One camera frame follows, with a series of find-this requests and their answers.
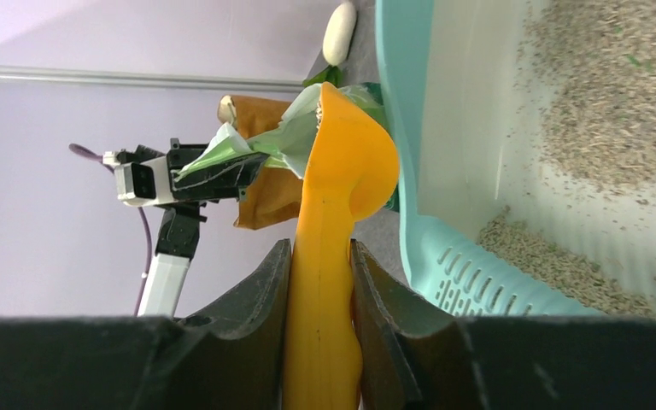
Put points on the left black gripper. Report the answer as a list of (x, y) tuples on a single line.
[(225, 180)]

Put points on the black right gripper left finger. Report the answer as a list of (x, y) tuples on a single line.
[(227, 355)]

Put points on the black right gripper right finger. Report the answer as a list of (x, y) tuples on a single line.
[(415, 356)]

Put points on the green litter bag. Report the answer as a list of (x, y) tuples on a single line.
[(271, 141)]

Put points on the yellow plastic scoop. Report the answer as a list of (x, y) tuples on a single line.
[(322, 356)]

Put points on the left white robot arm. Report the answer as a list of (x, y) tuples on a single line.
[(173, 251)]

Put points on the teal litter box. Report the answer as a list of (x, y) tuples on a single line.
[(437, 91)]

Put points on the grey litter pile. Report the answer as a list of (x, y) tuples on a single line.
[(575, 107)]

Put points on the white oval toy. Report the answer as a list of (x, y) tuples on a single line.
[(338, 34)]

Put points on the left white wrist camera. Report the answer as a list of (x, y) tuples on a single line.
[(140, 182)]

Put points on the aluminium frame post left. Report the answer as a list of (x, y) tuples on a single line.
[(145, 80)]

